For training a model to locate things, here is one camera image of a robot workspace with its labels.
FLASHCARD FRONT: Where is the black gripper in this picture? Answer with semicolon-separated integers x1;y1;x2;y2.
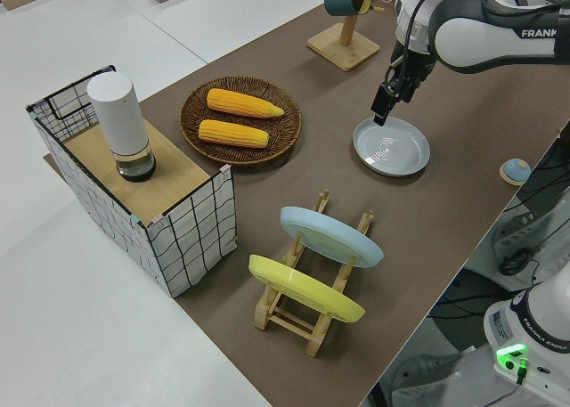
370;48;437;128

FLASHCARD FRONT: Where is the gray round plate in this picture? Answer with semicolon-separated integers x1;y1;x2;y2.
353;116;432;178

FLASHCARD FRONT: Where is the light blue plate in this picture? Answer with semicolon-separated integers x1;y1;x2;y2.
279;206;385;270

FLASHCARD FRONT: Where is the yellow plate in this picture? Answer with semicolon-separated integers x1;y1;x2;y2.
248;254;367;324

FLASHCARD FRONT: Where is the wooden mug tree stand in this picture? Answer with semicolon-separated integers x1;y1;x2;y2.
305;5;385;73

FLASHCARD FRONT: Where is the brown table mat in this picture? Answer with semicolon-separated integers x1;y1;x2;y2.
42;0;570;407

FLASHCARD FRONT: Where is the blue call bell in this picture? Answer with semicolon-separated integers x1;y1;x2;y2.
498;158;531;186

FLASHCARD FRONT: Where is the long yellow corn cob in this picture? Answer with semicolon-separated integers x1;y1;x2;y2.
207;87;286;119

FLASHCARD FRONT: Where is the brown wicker basket tray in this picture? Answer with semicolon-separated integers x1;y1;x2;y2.
179;75;304;167

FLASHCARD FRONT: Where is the short yellow corn cob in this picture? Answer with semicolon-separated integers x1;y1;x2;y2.
198;118;270;150

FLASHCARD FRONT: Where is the light wooden board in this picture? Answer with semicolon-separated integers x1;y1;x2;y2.
61;122;211;219

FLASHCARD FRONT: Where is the wooden dish rack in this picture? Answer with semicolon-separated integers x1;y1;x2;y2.
253;189;376;358

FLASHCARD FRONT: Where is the gray stand foot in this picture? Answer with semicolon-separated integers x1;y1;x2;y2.
387;348;468;407

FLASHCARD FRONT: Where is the white cylinder with clear base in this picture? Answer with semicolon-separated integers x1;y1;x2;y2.
85;71;158;183

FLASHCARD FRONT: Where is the white metal mount frame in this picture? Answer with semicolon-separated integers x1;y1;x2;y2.
489;201;562;292

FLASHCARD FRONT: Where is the black cable connector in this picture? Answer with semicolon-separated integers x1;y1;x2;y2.
498;248;533;277

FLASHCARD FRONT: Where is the black floor cable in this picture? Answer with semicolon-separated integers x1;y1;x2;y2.
438;281;540;323

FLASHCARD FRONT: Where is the wire basket with grid cloth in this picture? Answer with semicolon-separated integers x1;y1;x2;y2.
25;64;238;299

